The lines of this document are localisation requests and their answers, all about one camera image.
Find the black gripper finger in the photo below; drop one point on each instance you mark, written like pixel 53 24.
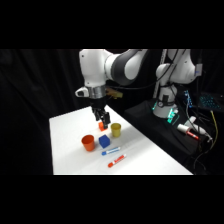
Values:
pixel 106 120
pixel 98 116

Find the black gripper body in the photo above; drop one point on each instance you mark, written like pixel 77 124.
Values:
pixel 98 105

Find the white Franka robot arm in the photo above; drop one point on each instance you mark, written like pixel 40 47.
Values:
pixel 93 66

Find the small orange cube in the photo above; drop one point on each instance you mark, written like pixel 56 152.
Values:
pixel 100 126

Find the blue cube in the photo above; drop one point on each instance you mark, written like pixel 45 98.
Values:
pixel 104 141

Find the yellow cup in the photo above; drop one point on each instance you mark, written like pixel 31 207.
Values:
pixel 116 130

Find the orange cup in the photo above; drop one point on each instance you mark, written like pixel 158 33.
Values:
pixel 88 143

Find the blue capped white marker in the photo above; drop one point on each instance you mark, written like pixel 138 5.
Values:
pixel 111 150

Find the red capped white marker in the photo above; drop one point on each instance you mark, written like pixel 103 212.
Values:
pixel 116 160

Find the black robot stand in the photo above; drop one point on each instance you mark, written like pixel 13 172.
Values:
pixel 156 128

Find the black curtain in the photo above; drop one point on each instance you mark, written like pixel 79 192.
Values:
pixel 33 100

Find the white cylinder roll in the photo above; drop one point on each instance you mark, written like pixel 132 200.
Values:
pixel 182 128

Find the blue lit device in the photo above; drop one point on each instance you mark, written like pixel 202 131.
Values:
pixel 188 99

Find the red marker with white tip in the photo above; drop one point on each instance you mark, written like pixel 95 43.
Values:
pixel 192 135

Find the blue backlit keyboard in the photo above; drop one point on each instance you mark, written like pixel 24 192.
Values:
pixel 210 101

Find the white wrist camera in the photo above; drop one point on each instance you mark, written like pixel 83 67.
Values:
pixel 81 92

